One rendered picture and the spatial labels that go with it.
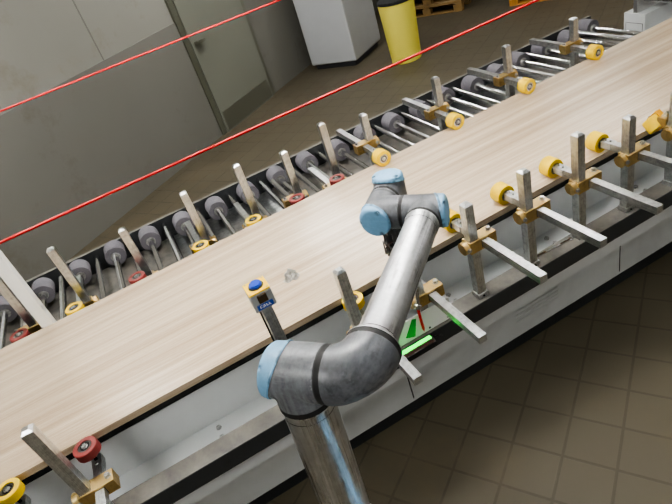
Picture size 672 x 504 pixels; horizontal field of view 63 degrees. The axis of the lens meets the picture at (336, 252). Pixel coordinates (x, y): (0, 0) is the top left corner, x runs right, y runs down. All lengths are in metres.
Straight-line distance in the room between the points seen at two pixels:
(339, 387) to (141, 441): 1.28
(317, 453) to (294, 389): 0.19
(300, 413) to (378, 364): 0.19
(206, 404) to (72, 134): 3.75
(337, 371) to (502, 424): 1.71
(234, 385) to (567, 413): 1.44
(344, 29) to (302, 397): 6.59
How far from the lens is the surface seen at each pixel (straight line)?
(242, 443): 1.97
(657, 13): 4.36
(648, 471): 2.55
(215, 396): 2.12
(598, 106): 2.97
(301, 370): 1.02
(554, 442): 2.58
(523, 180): 2.03
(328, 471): 1.22
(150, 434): 2.16
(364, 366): 1.00
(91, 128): 5.58
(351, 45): 7.42
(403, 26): 6.93
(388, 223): 1.43
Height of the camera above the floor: 2.15
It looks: 34 degrees down
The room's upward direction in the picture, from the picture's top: 19 degrees counter-clockwise
